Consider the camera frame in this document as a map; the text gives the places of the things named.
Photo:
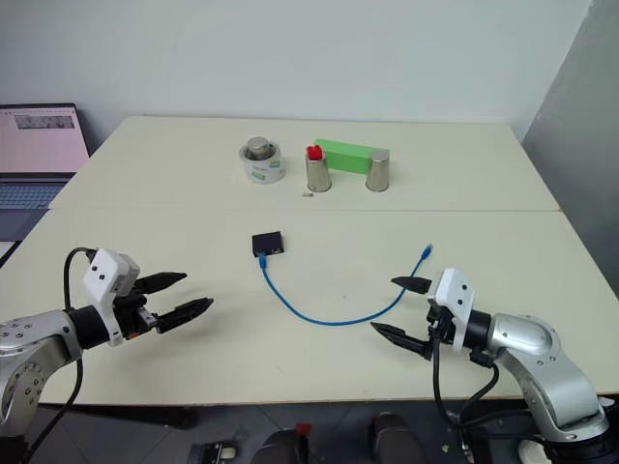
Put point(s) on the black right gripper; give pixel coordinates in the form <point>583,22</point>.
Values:
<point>436,314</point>

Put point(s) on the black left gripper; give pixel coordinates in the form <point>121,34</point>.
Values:
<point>131,314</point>

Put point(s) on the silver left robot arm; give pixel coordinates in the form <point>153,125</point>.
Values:
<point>34,348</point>

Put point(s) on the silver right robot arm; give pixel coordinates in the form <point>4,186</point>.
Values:
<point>537,367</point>

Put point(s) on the small black adapter box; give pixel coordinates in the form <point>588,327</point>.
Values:
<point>267,242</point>

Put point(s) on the dark rounded brown shape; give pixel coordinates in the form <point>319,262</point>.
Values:
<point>394,437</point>

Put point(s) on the plain steel cup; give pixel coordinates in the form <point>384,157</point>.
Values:
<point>377,171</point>

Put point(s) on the white tape roll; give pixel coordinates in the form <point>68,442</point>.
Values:
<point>261,166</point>

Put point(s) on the black device with white button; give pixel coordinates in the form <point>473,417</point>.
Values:
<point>215,452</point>

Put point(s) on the steel cup with red object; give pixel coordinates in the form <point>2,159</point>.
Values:
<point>318,174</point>

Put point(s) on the green rectangular block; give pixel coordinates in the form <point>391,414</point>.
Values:
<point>353,154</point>

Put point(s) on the silver metal cylinder weight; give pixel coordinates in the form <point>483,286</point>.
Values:
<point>258,147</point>

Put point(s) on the dark rounded shape with red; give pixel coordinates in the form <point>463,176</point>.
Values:
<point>285,447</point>

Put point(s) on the small red object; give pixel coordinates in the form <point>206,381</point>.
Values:
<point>314,152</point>

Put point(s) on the open laptop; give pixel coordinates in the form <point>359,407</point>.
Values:
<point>34,154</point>

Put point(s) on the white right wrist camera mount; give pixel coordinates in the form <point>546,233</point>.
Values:
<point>454,302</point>

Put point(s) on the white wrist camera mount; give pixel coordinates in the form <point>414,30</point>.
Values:
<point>104,285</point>
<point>454,302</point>

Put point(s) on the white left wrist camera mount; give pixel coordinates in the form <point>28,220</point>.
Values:
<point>104,285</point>

